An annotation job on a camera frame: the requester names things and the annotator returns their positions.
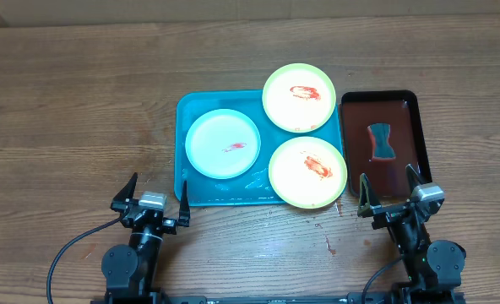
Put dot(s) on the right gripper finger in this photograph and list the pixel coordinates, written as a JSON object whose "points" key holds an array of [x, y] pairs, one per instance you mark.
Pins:
{"points": [[414, 178], [368, 199]]}

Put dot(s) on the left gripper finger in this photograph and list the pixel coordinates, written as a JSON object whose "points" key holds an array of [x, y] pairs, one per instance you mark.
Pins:
{"points": [[127, 192], [184, 210]]}

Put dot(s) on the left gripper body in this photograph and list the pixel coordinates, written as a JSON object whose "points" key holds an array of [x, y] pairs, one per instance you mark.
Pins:
{"points": [[169, 225]]}

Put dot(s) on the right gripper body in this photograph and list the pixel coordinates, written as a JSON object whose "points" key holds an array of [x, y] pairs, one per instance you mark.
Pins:
{"points": [[388, 214]]}

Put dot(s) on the light blue plate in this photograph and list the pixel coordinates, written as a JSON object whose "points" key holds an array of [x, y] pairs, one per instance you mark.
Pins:
{"points": [[222, 143]]}

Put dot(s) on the yellow-green plate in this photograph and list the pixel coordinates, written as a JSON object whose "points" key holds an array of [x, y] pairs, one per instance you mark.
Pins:
{"points": [[307, 172], [299, 98]]}

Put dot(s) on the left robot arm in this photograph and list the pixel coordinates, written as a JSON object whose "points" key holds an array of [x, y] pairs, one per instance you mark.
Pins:
{"points": [[130, 268]]}

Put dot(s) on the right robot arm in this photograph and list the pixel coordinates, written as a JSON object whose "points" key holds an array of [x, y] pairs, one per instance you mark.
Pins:
{"points": [[433, 267]]}

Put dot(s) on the black tray with red water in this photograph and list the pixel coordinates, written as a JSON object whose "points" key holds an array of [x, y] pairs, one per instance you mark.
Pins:
{"points": [[399, 109]]}

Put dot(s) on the teal plastic tray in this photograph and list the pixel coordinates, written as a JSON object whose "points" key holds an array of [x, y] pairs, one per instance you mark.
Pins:
{"points": [[252, 186]]}

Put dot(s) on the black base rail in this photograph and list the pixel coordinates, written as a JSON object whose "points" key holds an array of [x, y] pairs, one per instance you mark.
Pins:
{"points": [[350, 298]]}

